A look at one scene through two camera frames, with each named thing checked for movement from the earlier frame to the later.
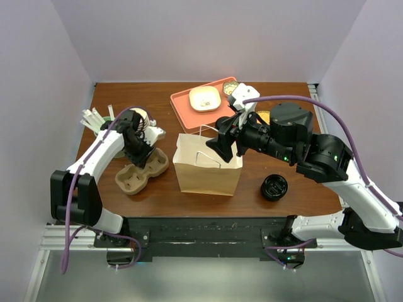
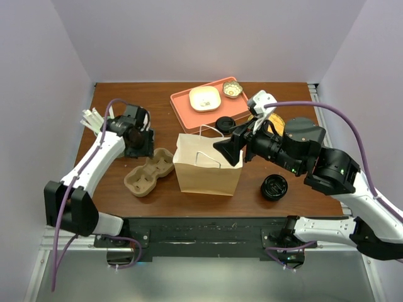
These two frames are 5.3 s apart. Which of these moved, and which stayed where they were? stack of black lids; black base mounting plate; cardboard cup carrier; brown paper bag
Moved: cardboard cup carrier
Stayed: black base mounting plate; stack of black lids; brown paper bag
